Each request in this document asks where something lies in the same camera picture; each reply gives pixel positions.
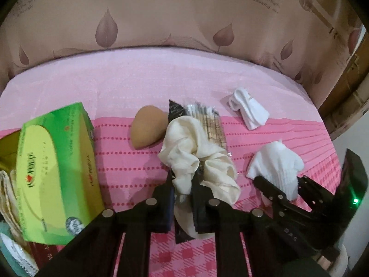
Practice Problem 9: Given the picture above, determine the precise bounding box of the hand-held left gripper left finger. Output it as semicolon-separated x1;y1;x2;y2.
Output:
37;170;176;277

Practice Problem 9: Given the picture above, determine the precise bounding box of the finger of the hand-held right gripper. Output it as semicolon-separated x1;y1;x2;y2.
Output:
298;176;336;206
253;175;292;210

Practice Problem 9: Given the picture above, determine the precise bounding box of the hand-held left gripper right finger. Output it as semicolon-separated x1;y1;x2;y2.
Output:
192;164;281;277

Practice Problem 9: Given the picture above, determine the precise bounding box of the white ribbed sock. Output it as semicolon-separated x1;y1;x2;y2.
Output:
246;139;304;202

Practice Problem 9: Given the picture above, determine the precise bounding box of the cream fabric scrunchie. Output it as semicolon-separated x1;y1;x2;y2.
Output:
158;116;241;239

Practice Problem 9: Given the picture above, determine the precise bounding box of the cotton swab pack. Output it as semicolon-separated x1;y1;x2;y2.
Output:
183;102;231;158

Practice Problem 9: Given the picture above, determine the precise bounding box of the beige makeup sponge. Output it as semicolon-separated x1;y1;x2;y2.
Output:
130;105;170;150

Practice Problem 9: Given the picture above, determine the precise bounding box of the white printed plastic packet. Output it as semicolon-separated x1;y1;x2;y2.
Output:
0;232;39;277

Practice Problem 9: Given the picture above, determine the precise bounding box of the orange patterned towel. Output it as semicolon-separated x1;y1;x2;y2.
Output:
0;170;24;237

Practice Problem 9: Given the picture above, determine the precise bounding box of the person's right forearm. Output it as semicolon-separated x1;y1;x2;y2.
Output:
317;242;351;277

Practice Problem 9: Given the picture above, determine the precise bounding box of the wooden furniture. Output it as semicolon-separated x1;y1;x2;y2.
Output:
317;26;369;142

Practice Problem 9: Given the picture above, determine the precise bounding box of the green tissue pack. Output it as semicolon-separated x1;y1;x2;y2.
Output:
16;102;106;243

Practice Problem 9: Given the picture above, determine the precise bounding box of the beige leaf print curtain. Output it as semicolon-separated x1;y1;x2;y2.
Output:
0;0;369;93

